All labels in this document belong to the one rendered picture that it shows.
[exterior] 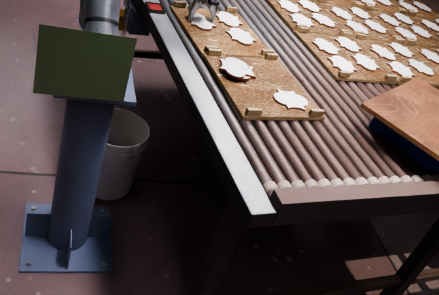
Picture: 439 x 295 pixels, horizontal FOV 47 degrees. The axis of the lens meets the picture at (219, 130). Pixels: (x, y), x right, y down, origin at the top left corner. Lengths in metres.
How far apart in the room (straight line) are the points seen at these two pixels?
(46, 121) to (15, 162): 0.38
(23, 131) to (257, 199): 1.75
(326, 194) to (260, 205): 0.21
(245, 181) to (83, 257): 1.06
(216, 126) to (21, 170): 1.30
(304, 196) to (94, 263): 1.14
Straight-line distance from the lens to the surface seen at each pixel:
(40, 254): 2.35
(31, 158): 2.78
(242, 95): 1.84
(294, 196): 1.47
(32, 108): 3.11
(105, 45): 1.62
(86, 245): 2.39
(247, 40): 2.24
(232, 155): 1.58
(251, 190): 1.48
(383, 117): 1.88
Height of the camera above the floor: 1.85
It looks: 34 degrees down
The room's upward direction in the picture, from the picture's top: 20 degrees clockwise
